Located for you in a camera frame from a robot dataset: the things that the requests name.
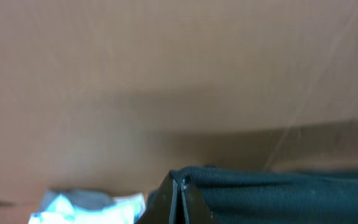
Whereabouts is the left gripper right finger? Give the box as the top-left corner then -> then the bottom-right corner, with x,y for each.
181,182 -> 217,224

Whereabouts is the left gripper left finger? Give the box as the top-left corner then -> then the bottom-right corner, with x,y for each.
135,175 -> 178,224

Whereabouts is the black t-shirt with logo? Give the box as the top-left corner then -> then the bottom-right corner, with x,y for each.
166,167 -> 358,223

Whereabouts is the light blue printed shirt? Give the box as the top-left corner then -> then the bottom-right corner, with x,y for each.
29,193 -> 145,224

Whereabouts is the dark grey folded garment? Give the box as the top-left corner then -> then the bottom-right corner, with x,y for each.
38,189 -> 114,212

